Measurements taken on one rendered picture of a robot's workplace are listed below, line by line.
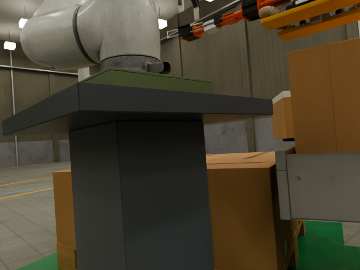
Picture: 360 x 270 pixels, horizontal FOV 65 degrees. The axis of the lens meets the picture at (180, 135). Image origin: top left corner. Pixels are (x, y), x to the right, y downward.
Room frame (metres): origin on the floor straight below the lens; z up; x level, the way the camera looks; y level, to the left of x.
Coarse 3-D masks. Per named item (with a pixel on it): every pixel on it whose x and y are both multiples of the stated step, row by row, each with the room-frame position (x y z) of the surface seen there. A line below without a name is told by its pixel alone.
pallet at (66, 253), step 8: (304, 224) 1.86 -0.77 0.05; (296, 232) 1.50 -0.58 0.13; (304, 232) 1.83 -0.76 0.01; (296, 240) 1.48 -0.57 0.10; (64, 248) 1.56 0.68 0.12; (72, 248) 1.53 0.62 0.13; (296, 248) 1.46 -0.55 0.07; (64, 256) 1.56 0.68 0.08; (72, 256) 1.53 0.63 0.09; (288, 256) 1.23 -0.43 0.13; (296, 256) 1.44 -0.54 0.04; (64, 264) 1.56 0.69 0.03; (72, 264) 1.53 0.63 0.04; (288, 264) 1.21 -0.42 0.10; (296, 264) 1.42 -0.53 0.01
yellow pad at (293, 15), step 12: (324, 0) 0.95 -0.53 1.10; (336, 0) 0.93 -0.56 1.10; (348, 0) 0.94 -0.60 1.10; (288, 12) 1.02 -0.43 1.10; (300, 12) 1.01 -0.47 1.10; (312, 12) 1.02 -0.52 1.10; (324, 12) 1.03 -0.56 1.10; (264, 24) 1.09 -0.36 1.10; (276, 24) 1.10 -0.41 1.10; (288, 24) 1.11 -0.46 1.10
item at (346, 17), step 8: (336, 16) 1.09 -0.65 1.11; (344, 16) 1.08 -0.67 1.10; (352, 16) 1.08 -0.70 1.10; (304, 24) 1.17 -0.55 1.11; (320, 24) 1.14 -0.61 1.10; (328, 24) 1.14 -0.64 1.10; (336, 24) 1.15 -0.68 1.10; (344, 24) 1.16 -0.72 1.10; (280, 32) 1.23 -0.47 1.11; (288, 32) 1.21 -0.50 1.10; (296, 32) 1.21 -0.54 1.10; (304, 32) 1.22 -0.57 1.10; (312, 32) 1.22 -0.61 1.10
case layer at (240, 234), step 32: (224, 160) 1.49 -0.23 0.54; (256, 160) 1.35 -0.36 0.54; (64, 192) 1.55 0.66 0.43; (224, 192) 1.11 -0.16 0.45; (256, 192) 1.05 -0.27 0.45; (64, 224) 1.56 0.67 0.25; (224, 224) 1.11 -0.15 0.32; (256, 224) 1.05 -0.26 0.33; (288, 224) 1.30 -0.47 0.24; (224, 256) 1.12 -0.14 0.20; (256, 256) 1.06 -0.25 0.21
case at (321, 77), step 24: (312, 48) 0.95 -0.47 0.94; (336, 48) 0.91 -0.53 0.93; (312, 72) 0.95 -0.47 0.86; (336, 72) 0.92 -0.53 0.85; (312, 96) 0.95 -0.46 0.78; (336, 96) 0.92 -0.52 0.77; (312, 120) 0.96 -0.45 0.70; (336, 120) 0.92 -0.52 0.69; (312, 144) 0.96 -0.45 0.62; (336, 144) 0.93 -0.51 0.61
